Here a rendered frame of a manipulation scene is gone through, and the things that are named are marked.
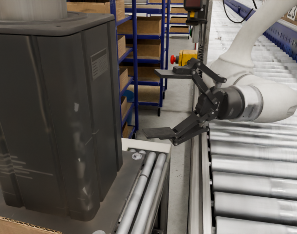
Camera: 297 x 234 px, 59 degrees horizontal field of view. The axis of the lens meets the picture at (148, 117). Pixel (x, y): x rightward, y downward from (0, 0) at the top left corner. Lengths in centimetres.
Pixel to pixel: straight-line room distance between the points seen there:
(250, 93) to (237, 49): 18
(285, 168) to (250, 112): 15
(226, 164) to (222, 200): 13
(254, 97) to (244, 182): 19
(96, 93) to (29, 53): 11
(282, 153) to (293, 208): 19
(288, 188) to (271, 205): 8
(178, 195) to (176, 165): 28
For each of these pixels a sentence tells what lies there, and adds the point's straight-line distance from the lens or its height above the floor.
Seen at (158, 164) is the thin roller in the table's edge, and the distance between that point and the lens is 61.
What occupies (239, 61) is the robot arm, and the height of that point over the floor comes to 93.
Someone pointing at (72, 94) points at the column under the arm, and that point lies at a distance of 36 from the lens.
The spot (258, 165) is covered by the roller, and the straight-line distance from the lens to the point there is 67.
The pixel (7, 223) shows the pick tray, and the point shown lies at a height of 85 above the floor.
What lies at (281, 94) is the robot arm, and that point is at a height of 88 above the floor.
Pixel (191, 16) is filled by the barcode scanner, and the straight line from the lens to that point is 99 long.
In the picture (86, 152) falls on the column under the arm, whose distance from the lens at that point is 41.
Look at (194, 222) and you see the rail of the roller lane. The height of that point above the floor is 74.
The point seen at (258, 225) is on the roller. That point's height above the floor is 75.
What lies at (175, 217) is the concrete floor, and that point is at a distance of 151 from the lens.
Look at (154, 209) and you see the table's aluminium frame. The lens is 56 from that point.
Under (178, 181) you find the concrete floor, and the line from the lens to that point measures 172.
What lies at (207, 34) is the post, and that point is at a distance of 107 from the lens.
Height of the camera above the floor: 112
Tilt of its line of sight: 27 degrees down
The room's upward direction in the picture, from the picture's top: straight up
